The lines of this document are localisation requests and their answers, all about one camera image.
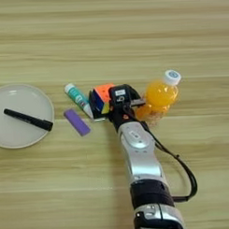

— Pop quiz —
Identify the purple rectangular block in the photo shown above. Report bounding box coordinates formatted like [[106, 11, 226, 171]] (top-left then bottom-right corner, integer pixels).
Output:
[[63, 107, 92, 137]]

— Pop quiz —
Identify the teal and white glue stick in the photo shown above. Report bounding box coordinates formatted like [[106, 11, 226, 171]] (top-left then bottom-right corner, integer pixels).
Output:
[[64, 81, 95, 121]]

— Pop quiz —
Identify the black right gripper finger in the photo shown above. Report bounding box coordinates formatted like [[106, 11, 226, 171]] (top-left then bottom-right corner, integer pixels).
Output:
[[88, 88, 110, 122], [127, 85, 148, 107]]

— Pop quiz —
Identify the orange juice bottle white cap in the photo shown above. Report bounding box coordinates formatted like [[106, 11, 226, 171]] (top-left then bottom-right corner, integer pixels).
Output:
[[133, 69, 184, 126]]

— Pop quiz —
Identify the colourful puzzle cube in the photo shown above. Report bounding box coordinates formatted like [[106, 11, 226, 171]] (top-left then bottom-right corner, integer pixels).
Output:
[[88, 82, 118, 119]]

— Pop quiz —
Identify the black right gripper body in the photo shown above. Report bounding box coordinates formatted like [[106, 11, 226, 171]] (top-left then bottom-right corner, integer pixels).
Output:
[[107, 98, 143, 134]]

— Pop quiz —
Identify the black marker pen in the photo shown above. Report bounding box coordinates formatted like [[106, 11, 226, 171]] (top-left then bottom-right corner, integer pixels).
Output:
[[3, 107, 54, 134]]

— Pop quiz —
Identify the round white plate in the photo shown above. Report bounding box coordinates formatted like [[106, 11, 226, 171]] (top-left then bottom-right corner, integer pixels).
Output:
[[0, 82, 56, 150]]

